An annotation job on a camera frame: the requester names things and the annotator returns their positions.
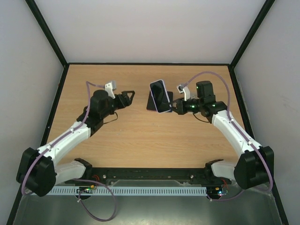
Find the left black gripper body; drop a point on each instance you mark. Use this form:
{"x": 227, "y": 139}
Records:
{"x": 121, "y": 104}

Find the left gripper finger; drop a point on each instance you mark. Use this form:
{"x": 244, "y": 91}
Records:
{"x": 128, "y": 92}
{"x": 130, "y": 98}

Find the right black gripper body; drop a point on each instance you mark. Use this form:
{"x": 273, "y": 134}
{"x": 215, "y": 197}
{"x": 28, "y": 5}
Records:
{"x": 178, "y": 106}

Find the dark blue phone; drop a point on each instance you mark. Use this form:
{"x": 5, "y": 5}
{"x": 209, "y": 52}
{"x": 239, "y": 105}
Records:
{"x": 170, "y": 99}

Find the lilac phone case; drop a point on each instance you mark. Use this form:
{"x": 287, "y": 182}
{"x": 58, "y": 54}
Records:
{"x": 160, "y": 96}

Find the black phone white edge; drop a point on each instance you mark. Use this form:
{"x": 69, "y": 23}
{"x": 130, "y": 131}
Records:
{"x": 150, "y": 103}

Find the beige phone case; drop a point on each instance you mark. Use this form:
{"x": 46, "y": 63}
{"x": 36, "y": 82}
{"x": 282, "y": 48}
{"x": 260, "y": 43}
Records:
{"x": 193, "y": 95}

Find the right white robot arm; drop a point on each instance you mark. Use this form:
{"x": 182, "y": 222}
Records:
{"x": 256, "y": 163}

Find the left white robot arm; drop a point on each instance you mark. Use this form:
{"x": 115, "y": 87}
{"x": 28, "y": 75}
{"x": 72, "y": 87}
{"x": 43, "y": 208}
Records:
{"x": 39, "y": 170}

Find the right controller board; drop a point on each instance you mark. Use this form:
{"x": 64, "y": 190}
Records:
{"x": 220, "y": 191}

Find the controller board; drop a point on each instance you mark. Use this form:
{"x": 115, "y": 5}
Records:
{"x": 86, "y": 189}
{"x": 220, "y": 191}

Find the left controller board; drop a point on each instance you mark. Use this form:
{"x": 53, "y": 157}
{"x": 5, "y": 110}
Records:
{"x": 86, "y": 189}

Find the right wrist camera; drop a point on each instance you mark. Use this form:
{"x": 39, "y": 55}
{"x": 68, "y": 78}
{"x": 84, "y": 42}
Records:
{"x": 185, "y": 91}

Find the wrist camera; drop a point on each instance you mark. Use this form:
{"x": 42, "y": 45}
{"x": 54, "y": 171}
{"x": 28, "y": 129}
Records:
{"x": 110, "y": 87}
{"x": 185, "y": 91}

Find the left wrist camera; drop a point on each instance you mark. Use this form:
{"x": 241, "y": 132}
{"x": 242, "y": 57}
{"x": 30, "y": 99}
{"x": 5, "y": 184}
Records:
{"x": 110, "y": 87}

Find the black mounting rail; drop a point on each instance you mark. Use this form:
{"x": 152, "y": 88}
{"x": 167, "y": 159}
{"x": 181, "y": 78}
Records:
{"x": 199, "y": 176}

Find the white slotted cable duct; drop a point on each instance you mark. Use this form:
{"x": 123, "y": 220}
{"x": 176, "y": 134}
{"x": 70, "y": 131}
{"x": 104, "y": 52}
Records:
{"x": 134, "y": 191}

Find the black aluminium frame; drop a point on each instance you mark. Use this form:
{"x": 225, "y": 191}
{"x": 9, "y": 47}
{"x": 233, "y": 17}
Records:
{"x": 244, "y": 114}

